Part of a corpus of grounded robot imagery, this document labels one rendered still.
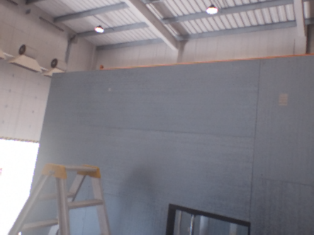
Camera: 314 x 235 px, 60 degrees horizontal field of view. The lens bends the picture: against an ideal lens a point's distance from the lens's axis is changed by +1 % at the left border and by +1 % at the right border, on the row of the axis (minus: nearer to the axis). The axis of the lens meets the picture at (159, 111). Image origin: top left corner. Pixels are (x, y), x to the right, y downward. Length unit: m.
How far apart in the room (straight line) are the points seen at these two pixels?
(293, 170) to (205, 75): 0.88
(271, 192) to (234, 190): 0.22
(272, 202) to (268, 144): 0.35
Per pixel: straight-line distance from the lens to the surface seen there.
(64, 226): 1.82
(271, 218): 1.90
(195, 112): 2.06
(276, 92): 1.94
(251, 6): 10.43
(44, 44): 13.33
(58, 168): 1.84
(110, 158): 2.43
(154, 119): 2.21
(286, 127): 1.89
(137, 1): 10.41
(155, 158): 2.17
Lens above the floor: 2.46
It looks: 9 degrees up
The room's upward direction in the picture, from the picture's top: 7 degrees clockwise
